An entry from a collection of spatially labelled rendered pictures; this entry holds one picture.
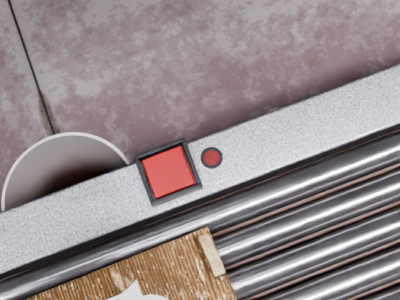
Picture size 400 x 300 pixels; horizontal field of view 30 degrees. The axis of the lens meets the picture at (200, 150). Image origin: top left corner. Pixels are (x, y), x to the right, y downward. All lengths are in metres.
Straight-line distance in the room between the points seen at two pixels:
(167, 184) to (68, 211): 0.14
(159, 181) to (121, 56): 1.10
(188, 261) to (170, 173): 0.13
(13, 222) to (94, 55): 1.11
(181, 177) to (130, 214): 0.09
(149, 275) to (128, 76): 1.14
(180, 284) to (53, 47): 1.26
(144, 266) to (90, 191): 0.14
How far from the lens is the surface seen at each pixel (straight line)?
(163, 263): 1.02
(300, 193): 1.06
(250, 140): 1.07
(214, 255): 0.99
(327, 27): 2.15
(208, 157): 1.06
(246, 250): 1.04
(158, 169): 1.05
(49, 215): 1.07
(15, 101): 2.13
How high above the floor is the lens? 1.94
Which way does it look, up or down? 75 degrees down
